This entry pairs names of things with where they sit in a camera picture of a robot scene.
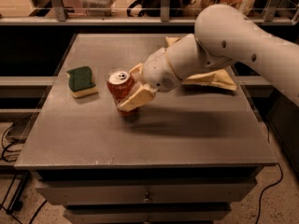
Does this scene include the metal railing frame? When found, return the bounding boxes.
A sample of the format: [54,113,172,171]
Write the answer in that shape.
[0,0,299,26]

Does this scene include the red coke can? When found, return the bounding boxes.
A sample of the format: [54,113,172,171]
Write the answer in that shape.
[107,68,135,105]

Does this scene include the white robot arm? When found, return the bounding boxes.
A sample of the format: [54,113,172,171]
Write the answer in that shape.
[117,5,299,111]

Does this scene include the black floor cable right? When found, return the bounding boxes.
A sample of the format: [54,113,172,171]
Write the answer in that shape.
[254,121,284,224]

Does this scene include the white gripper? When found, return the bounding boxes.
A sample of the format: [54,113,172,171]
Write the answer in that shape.
[117,48,181,112]

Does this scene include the grey cabinet with drawers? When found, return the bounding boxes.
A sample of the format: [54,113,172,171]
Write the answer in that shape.
[16,34,277,224]

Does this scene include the black bag behind glass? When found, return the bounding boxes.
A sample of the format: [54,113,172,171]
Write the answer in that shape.
[126,0,194,17]

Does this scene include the sea salt chip bag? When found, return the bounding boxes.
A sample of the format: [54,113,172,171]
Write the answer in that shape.
[164,35,237,91]

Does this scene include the top drawer knob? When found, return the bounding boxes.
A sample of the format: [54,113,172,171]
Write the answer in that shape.
[143,191,152,203]

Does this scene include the clear plastic container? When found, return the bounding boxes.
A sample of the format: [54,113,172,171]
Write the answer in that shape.
[80,0,115,16]

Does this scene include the green yellow sponge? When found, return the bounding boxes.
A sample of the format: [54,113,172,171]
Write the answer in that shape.
[66,66,97,98]

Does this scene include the black floor cables left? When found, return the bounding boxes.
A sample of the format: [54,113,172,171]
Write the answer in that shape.
[0,115,48,224]

